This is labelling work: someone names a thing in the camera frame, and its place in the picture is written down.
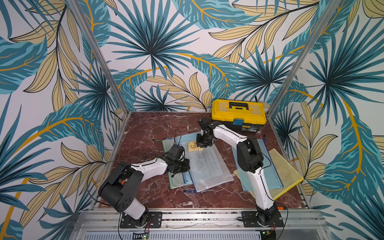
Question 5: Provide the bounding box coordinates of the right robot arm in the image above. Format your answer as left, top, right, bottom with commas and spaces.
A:
196, 118, 279, 225

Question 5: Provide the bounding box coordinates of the white blue-edged mesh document bag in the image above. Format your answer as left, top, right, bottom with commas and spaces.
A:
182, 142, 234, 193

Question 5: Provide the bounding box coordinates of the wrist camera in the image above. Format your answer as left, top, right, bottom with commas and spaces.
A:
198, 117, 213, 131
165, 145, 185, 163

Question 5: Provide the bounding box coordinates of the yellow black toolbox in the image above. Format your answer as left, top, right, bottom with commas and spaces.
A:
212, 99, 267, 132

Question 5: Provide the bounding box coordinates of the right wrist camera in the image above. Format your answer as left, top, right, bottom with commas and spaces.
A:
198, 117, 213, 131

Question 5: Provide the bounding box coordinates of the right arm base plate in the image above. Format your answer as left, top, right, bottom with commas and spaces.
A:
240, 211, 285, 228

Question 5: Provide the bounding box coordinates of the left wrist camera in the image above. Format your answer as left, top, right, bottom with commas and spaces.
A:
165, 145, 185, 163

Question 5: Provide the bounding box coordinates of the cream wiping cloth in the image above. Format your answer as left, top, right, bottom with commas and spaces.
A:
188, 141, 203, 152

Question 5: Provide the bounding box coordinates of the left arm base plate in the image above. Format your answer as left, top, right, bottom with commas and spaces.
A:
119, 211, 163, 229

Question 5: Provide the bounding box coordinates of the aluminium front rail frame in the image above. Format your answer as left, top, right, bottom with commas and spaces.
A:
70, 209, 332, 240

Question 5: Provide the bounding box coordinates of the light blue mesh document bag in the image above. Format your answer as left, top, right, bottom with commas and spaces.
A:
180, 132, 198, 187

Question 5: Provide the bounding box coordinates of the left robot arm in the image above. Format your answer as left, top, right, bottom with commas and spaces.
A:
98, 157, 190, 221

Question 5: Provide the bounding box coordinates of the green-edged mesh document bag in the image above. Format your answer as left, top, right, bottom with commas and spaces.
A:
162, 139, 185, 189

